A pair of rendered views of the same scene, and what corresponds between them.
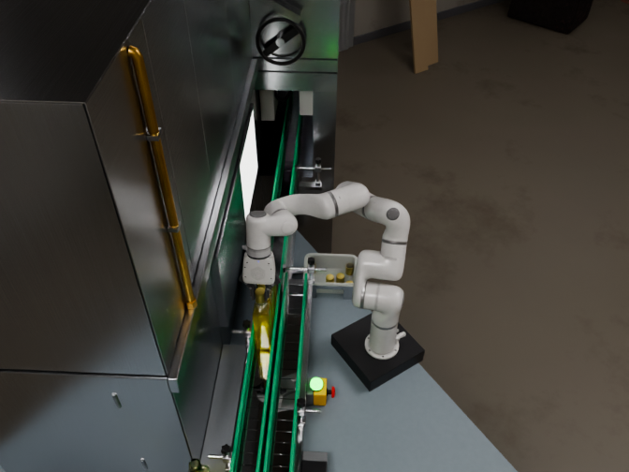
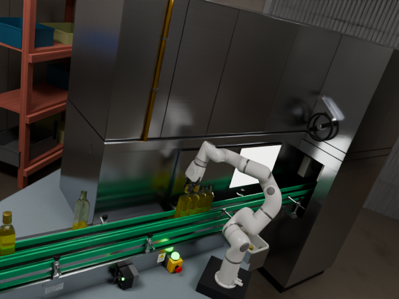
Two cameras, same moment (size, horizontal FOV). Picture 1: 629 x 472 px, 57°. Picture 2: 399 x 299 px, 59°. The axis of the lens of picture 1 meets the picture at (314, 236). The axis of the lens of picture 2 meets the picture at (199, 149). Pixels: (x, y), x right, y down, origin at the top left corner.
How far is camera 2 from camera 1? 1.19 m
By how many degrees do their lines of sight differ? 43
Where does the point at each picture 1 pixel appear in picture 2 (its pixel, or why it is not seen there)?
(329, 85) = (334, 166)
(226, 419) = not seen: hidden behind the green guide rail
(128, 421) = (89, 165)
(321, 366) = (192, 263)
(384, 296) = (236, 234)
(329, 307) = not seen: hidden behind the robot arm
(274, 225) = (211, 150)
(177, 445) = (94, 195)
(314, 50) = (336, 142)
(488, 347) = not seen: outside the picture
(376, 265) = (245, 215)
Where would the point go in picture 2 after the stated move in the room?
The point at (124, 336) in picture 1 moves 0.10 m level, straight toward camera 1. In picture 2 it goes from (103, 107) to (89, 111)
